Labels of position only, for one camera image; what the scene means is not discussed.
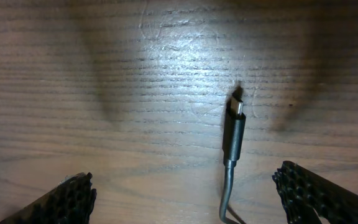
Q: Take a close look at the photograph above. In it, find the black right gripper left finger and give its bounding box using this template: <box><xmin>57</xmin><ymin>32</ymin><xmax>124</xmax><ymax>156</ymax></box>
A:
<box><xmin>0</xmin><ymin>172</ymin><xmax>97</xmax><ymax>224</ymax></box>

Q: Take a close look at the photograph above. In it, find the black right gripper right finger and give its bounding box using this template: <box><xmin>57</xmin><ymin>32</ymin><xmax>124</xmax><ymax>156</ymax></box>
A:
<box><xmin>272</xmin><ymin>161</ymin><xmax>358</xmax><ymax>224</ymax></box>

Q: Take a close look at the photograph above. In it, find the black USB-C charger cable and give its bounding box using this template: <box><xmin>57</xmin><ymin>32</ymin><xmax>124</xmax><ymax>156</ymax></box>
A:
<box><xmin>218</xmin><ymin>95</ymin><xmax>247</xmax><ymax>224</ymax></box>

